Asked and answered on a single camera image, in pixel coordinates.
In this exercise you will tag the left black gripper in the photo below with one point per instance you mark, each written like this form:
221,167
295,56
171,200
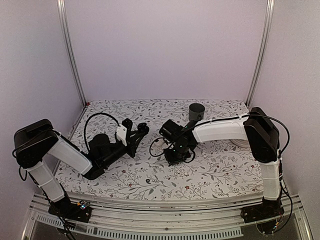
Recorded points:
130,152

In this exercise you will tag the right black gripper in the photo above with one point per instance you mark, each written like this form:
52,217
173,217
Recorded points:
172,161

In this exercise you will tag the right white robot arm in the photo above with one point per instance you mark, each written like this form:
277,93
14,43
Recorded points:
254,129

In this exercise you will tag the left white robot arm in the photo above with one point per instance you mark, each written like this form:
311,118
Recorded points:
36,140

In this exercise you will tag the open white charging case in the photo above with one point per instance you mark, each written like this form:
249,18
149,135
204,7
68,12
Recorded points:
159,142

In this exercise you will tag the dark grey mug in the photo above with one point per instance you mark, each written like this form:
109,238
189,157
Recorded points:
196,112

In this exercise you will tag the floral patterned table mat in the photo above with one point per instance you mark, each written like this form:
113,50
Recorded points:
220,169

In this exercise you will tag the striped ceramic saucer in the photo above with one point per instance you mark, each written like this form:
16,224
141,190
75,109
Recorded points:
240,143

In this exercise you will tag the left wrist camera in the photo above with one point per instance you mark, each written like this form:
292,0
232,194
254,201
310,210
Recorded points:
123,131

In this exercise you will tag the front aluminium rail base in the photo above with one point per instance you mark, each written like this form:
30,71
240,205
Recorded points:
206,219

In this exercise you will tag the left aluminium frame post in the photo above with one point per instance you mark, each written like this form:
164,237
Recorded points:
62,13

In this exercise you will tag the aluminium frame post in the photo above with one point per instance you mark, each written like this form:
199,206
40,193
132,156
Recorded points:
62,13
268,17

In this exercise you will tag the right aluminium frame post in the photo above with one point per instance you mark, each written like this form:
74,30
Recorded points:
268,17

